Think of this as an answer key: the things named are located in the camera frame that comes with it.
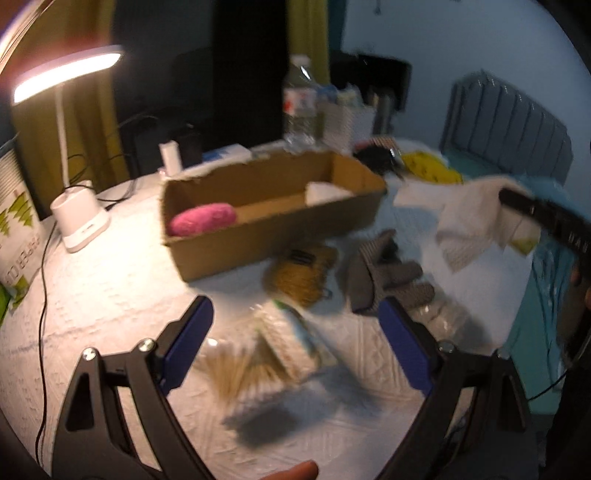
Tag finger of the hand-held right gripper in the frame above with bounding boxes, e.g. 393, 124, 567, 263
499, 187, 555, 232

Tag grey knitted gloves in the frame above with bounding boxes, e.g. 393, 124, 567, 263
344, 229, 437, 315

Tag mustard yarn skein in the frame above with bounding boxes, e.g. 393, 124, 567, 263
264, 244, 340, 309

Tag black lamp cable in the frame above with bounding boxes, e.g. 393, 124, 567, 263
34, 115, 162, 464

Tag olive green curtain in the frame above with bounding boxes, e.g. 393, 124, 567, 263
286, 0, 343, 86
11, 46, 131, 222

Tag black hairbrush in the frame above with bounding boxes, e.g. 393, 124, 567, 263
353, 136, 403, 176

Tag cotton swab packet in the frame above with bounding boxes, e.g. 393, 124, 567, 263
252, 298, 340, 384

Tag teal sheet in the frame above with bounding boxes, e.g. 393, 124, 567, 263
438, 148, 573, 416

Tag clear plastic water bottle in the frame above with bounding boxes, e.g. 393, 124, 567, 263
281, 54, 319, 153

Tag white sponge block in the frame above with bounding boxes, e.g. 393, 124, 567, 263
305, 181, 354, 206

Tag black monitor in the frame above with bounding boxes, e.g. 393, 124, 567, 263
330, 51, 411, 114

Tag large dark panel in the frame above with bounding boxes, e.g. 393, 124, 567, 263
113, 0, 289, 178

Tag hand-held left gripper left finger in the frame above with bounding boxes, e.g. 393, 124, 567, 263
50, 295, 215, 480

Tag white paper napkin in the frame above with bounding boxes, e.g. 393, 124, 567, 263
392, 181, 458, 209

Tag person's right hand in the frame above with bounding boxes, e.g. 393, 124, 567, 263
569, 264, 591, 319

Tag bundle of wooden toothpicks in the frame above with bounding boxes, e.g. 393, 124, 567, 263
203, 342, 287, 408

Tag long cardboard box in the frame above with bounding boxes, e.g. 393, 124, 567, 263
159, 150, 389, 283

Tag pink yarn ball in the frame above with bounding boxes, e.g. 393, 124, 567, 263
167, 202, 238, 237

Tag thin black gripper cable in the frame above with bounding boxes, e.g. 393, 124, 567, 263
526, 369, 570, 402

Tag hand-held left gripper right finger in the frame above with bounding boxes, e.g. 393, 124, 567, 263
376, 296, 543, 480

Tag small white bottle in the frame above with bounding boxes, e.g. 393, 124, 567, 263
159, 141, 183, 177

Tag white woven basket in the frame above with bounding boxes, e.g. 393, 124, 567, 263
318, 85, 377, 153

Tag blue and white tissue pack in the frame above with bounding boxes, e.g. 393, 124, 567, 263
201, 144, 252, 164

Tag green packet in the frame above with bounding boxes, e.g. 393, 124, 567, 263
0, 284, 25, 329

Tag white cloth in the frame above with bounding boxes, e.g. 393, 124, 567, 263
436, 176, 543, 273

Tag tree print paper box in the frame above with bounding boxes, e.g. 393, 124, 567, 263
0, 138, 44, 297

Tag white desk lamp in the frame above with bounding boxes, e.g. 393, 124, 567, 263
11, 45, 125, 253

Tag person's left hand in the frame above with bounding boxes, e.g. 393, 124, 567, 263
257, 460, 320, 480

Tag yellow cloth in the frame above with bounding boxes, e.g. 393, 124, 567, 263
401, 151, 464, 184

